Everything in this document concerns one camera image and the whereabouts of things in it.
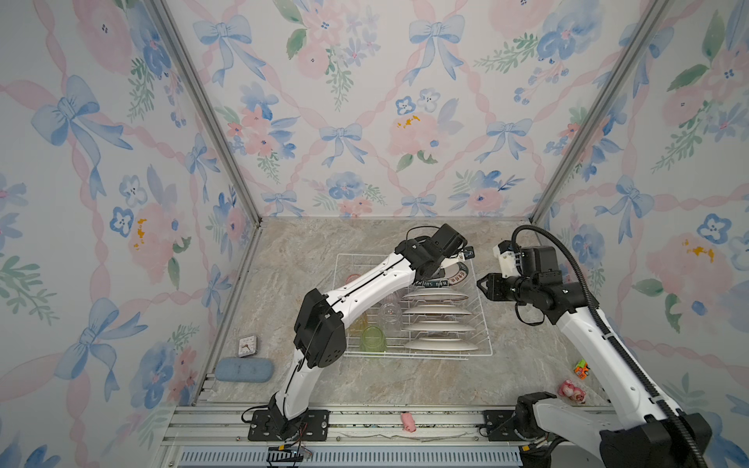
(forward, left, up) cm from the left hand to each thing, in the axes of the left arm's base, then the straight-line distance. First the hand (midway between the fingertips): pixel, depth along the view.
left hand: (431, 250), depth 83 cm
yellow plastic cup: (-16, +20, -15) cm, 30 cm away
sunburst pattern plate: (-5, -4, -17) cm, 18 cm away
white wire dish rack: (-10, -6, -23) cm, 25 cm away
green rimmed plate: (0, -9, -11) cm, 14 cm away
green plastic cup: (-19, +16, -18) cm, 31 cm away
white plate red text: (-12, -2, -13) cm, 18 cm away
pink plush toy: (-32, -35, -17) cm, 51 cm away
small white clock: (-21, +53, -20) cm, 61 cm away
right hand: (-9, -13, -1) cm, 16 cm away
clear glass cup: (-14, +11, -12) cm, 21 cm away
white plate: (-18, -2, -11) cm, 21 cm away
